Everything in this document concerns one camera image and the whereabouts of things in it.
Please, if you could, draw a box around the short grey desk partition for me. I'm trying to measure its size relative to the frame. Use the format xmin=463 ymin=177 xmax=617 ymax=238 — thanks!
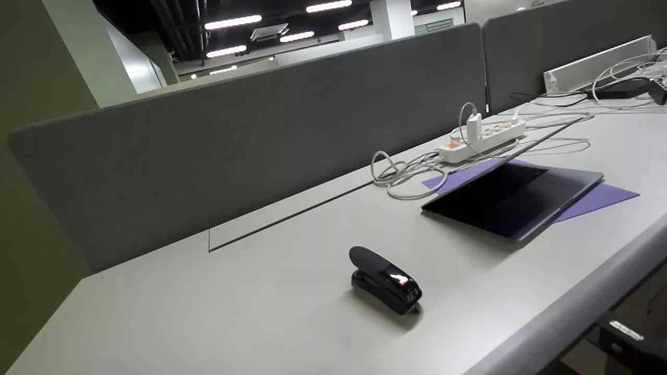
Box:
xmin=482 ymin=0 xmax=667 ymax=116

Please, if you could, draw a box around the white charger plug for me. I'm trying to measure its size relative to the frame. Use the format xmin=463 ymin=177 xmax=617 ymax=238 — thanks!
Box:
xmin=463 ymin=113 xmax=484 ymax=146

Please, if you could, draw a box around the black table clamp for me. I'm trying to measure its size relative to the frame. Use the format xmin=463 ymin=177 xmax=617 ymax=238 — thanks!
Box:
xmin=594 ymin=317 xmax=667 ymax=370

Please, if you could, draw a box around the black power brick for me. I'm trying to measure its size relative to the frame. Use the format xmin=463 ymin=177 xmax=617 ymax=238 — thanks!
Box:
xmin=594 ymin=77 xmax=654 ymax=99

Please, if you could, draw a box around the dark grey laptop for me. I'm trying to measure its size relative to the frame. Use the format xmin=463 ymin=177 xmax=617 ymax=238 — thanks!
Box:
xmin=420 ymin=158 xmax=604 ymax=246

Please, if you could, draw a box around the white cable bundle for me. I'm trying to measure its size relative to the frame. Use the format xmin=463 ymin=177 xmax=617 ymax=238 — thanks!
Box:
xmin=588 ymin=51 xmax=667 ymax=113

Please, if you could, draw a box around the coiled white cable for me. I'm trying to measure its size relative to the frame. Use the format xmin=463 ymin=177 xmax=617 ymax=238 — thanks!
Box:
xmin=370 ymin=148 xmax=449 ymax=202

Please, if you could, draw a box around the white elongated bar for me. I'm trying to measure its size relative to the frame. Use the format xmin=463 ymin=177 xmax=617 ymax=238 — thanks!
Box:
xmin=543 ymin=34 xmax=658 ymax=97

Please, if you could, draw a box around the long grey desk partition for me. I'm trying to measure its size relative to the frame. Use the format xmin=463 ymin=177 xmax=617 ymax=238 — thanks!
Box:
xmin=7 ymin=20 xmax=489 ymax=274

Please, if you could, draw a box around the white cable loop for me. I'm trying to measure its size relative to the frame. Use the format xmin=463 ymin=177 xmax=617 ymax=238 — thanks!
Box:
xmin=514 ymin=101 xmax=594 ymax=158

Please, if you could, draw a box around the white power strip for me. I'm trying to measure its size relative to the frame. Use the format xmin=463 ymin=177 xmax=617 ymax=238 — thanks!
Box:
xmin=438 ymin=119 xmax=528 ymax=167

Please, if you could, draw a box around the black stapler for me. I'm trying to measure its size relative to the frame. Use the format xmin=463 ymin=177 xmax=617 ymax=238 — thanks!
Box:
xmin=348 ymin=243 xmax=425 ymax=317

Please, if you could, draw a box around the white building column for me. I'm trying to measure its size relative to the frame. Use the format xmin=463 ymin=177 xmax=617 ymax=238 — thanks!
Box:
xmin=370 ymin=0 xmax=417 ymax=41

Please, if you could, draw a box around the purple paper mat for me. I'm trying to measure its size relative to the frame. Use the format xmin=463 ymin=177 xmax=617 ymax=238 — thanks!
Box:
xmin=422 ymin=157 xmax=643 ymax=225

